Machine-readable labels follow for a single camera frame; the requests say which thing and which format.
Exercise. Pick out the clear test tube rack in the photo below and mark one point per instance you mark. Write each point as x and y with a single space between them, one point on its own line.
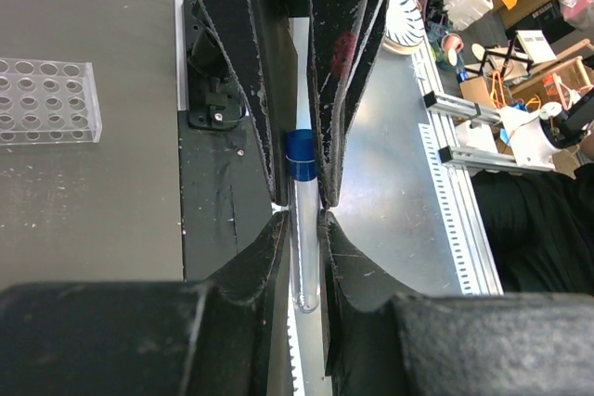
48 102

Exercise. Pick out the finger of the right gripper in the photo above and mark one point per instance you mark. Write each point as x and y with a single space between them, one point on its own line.
234 26
344 40

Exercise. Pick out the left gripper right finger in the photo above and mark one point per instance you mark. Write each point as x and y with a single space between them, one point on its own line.
383 338

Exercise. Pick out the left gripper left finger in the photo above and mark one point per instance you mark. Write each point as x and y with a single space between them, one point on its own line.
224 335

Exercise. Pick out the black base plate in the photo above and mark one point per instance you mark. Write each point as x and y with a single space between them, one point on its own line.
223 191

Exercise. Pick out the blue capped test tube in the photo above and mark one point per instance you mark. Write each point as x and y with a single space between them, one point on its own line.
304 208

